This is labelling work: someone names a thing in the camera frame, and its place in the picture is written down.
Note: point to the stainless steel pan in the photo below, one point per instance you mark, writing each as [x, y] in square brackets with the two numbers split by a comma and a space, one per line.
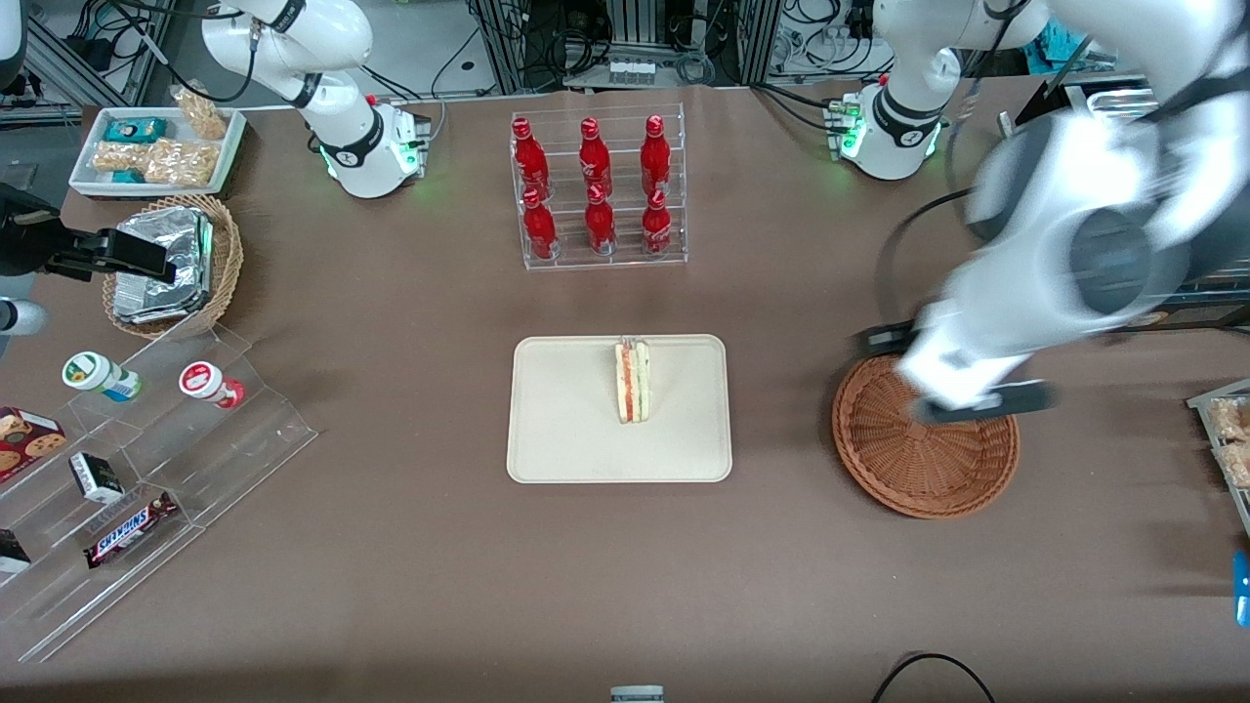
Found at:
[1123, 98]

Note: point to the blue plastic object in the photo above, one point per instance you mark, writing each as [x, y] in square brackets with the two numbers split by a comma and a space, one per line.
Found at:
[1242, 586]

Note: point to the clear bag of snacks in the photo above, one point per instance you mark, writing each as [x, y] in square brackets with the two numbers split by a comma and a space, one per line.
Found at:
[1230, 418]
[1235, 464]

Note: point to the cream rectangular tray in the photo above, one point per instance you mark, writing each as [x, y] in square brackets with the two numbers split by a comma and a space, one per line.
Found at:
[566, 420]

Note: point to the white rectangular snack tray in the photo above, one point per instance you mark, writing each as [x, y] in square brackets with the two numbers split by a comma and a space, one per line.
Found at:
[88, 171]

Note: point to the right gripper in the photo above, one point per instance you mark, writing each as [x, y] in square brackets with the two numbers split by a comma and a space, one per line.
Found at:
[27, 244]

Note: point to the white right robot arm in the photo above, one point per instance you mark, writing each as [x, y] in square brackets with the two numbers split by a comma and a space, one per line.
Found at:
[347, 146]

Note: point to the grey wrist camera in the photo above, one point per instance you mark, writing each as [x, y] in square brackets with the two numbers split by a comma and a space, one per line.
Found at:
[1020, 398]
[20, 317]

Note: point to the Snickers chocolate bar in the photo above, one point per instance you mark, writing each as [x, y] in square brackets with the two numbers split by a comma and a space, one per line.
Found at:
[130, 530]

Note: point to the yogurt bottle with green cap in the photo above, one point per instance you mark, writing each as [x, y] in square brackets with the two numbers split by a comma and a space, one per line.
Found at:
[98, 376]

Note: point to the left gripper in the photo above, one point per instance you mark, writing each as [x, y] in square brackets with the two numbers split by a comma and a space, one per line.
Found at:
[873, 338]

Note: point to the light tan wicker basket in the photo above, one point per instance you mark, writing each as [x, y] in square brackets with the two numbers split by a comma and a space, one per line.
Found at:
[227, 254]

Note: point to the white tray with clear bags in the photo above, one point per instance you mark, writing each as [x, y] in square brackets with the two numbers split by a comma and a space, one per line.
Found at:
[1203, 400]

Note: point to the dark brown round wicker basket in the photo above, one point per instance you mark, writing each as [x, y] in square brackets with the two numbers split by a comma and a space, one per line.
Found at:
[908, 469]

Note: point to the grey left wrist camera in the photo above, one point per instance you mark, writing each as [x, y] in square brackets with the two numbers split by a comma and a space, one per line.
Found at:
[1020, 398]

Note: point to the clear bag of crackers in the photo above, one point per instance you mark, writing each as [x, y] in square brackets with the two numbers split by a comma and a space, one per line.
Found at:
[181, 163]
[200, 112]
[119, 156]

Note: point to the yogurt bottle with red cap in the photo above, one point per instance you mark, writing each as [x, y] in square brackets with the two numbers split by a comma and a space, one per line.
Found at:
[210, 383]

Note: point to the small grey device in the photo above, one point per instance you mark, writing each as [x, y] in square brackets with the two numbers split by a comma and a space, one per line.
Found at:
[637, 694]

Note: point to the red cookie box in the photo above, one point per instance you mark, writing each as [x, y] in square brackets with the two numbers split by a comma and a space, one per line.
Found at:
[24, 439]

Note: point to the triangular sandwich wedge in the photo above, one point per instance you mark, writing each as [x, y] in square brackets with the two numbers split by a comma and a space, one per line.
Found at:
[633, 386]

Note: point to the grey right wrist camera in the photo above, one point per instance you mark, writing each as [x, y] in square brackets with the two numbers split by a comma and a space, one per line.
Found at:
[20, 317]

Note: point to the small teal packet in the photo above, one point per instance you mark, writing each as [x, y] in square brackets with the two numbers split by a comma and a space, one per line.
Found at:
[127, 177]

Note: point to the black snack packet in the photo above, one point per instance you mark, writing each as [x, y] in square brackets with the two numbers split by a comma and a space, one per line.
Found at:
[12, 555]

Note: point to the clear acrylic stepped display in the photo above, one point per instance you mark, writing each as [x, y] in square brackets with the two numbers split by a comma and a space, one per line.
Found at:
[225, 449]

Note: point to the red soda bottle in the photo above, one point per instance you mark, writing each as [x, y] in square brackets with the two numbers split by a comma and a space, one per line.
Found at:
[594, 161]
[539, 229]
[530, 161]
[655, 161]
[600, 227]
[656, 229]

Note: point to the silver foil packet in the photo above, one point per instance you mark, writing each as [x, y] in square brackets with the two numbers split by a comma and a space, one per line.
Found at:
[146, 305]
[166, 244]

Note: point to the small black and white box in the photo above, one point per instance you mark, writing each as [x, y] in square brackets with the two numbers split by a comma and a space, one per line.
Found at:
[96, 476]

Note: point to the clear acrylic bottle rack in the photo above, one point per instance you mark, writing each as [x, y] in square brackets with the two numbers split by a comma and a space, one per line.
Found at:
[625, 259]

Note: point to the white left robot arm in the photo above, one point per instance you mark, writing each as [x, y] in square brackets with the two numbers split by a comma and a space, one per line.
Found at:
[1074, 215]

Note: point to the teal snack box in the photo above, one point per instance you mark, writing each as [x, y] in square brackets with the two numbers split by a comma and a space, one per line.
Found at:
[135, 130]

